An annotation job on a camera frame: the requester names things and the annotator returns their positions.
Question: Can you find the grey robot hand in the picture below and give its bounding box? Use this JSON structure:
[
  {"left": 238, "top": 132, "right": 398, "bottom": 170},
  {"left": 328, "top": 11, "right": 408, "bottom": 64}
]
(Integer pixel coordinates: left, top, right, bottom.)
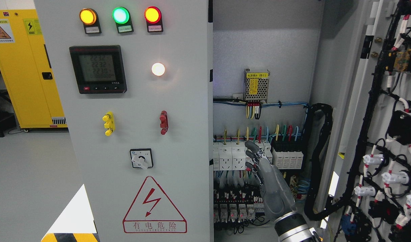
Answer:
[{"left": 245, "top": 141, "right": 296, "bottom": 221}]

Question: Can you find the grey cabinet door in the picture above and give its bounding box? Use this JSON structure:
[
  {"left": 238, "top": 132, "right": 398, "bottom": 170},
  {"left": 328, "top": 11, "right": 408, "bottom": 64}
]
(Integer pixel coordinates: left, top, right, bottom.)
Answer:
[
  {"left": 34, "top": 0, "right": 213, "bottom": 242},
  {"left": 305, "top": 0, "right": 411, "bottom": 242}
]

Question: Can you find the black white surge protector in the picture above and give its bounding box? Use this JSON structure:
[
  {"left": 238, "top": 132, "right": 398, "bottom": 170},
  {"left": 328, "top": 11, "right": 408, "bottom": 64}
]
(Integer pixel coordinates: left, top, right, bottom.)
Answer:
[{"left": 271, "top": 139, "right": 305, "bottom": 170}]

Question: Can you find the lower relay terminal row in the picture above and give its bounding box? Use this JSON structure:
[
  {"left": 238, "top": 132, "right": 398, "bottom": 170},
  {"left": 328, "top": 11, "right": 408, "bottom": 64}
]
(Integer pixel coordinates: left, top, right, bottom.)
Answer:
[{"left": 212, "top": 190, "right": 269, "bottom": 226}]

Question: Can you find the white socket breaker row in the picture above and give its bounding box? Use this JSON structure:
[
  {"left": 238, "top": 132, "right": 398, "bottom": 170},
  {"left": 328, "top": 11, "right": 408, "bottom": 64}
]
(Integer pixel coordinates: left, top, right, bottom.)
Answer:
[{"left": 212, "top": 141, "right": 254, "bottom": 171}]

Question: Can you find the metal mesh power supply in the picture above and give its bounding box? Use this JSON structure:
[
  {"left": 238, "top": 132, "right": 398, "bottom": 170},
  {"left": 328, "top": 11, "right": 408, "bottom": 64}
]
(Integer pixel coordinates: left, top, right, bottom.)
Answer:
[{"left": 244, "top": 68, "right": 270, "bottom": 102}]

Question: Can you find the red electric danger sticker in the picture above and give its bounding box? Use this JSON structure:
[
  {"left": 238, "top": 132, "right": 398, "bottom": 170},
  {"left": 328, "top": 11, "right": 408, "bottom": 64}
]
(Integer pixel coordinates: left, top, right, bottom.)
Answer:
[{"left": 123, "top": 176, "right": 187, "bottom": 233}]

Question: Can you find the white indicator light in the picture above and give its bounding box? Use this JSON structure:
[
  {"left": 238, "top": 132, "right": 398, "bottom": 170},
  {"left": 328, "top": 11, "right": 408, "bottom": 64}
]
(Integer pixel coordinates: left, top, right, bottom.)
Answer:
[{"left": 151, "top": 62, "right": 166, "bottom": 76}]

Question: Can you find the black digital power meter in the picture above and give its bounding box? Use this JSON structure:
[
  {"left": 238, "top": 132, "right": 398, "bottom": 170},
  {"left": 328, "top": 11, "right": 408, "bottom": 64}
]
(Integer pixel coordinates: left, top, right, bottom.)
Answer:
[{"left": 70, "top": 45, "right": 127, "bottom": 94}]

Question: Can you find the red indicator light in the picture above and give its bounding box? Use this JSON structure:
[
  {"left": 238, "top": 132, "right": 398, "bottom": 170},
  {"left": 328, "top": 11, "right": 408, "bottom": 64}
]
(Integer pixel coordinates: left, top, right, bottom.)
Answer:
[{"left": 144, "top": 6, "right": 163, "bottom": 33}]

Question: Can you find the green indicator light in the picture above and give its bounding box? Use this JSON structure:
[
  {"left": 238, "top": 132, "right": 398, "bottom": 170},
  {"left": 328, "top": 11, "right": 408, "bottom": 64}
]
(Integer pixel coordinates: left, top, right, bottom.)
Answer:
[{"left": 112, "top": 7, "right": 134, "bottom": 33}]

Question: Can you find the orange indicator light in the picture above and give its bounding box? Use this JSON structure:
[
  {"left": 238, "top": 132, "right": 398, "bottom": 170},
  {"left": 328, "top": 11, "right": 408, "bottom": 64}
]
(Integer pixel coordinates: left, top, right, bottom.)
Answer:
[{"left": 79, "top": 8, "right": 102, "bottom": 34}]

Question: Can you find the yellow safety cabinet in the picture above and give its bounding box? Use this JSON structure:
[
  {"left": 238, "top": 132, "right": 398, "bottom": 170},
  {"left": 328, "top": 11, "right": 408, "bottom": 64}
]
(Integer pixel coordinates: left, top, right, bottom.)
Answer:
[{"left": 0, "top": 9, "right": 67, "bottom": 130}]

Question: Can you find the right black cable conduit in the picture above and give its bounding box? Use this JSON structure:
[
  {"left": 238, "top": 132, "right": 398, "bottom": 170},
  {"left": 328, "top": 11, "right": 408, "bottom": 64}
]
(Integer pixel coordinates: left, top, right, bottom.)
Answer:
[{"left": 304, "top": 103, "right": 350, "bottom": 221}]

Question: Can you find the red terminal post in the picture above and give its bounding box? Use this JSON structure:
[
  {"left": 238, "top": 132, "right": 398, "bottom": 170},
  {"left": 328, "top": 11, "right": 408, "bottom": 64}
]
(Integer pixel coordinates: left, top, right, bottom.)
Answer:
[{"left": 159, "top": 111, "right": 169, "bottom": 135}]

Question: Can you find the left door rotary selector switch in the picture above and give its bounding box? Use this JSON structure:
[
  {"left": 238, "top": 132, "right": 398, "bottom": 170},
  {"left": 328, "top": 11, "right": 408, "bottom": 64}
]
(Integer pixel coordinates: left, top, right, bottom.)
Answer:
[{"left": 129, "top": 148, "right": 154, "bottom": 169}]

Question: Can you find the yellow terminal post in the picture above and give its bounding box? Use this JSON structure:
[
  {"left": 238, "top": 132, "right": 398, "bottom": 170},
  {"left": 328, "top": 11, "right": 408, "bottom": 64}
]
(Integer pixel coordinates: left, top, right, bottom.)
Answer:
[{"left": 102, "top": 112, "right": 115, "bottom": 136}]

